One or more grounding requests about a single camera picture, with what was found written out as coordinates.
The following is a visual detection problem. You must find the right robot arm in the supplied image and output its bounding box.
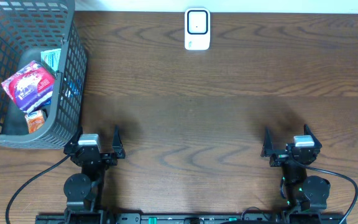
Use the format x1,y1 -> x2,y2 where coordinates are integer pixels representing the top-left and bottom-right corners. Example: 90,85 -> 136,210
261,125 -> 331,223

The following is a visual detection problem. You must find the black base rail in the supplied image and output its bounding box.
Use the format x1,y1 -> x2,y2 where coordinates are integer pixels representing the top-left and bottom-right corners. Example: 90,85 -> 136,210
35,212 -> 347,224

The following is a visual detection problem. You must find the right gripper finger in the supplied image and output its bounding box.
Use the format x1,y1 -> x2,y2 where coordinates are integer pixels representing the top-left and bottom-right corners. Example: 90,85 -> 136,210
260,128 -> 273,157
303,124 -> 322,149

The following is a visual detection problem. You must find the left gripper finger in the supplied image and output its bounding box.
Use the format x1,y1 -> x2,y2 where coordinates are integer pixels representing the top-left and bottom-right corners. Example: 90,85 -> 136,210
63,126 -> 83,155
112,126 -> 126,159

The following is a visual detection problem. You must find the orange pocket tissue pack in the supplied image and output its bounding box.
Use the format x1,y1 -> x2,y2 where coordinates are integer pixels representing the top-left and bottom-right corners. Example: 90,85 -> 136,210
25,110 -> 46,133

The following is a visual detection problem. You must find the teal wet wipes packet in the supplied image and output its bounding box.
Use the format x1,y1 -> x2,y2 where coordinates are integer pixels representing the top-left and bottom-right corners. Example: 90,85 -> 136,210
40,49 -> 61,73

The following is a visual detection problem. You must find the white barcode scanner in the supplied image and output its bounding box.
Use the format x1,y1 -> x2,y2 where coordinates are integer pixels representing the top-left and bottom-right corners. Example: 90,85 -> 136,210
184,8 -> 211,50

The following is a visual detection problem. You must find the grey plastic mesh basket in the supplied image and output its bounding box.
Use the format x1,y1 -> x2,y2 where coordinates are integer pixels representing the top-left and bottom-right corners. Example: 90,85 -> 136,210
0,0 -> 88,149

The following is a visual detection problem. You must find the blue Oreo cookie pack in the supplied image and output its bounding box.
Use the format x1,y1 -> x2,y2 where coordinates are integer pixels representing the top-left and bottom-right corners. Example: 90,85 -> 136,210
60,78 -> 82,100

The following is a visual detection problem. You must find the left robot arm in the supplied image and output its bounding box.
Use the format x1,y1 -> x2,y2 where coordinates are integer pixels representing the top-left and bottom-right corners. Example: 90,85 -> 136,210
63,126 -> 126,223

